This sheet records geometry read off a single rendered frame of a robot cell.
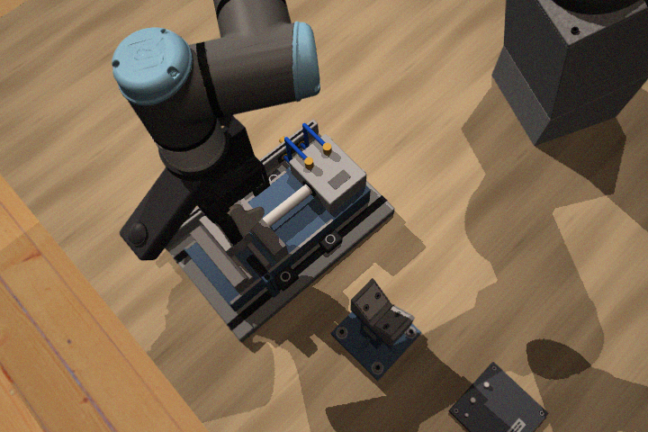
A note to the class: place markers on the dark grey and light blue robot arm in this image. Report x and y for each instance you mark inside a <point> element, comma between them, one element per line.
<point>260,60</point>

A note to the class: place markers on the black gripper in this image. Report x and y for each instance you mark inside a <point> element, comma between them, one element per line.
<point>242,172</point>

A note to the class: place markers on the grey flat bar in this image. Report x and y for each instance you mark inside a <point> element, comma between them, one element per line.
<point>259,256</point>
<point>243,269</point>

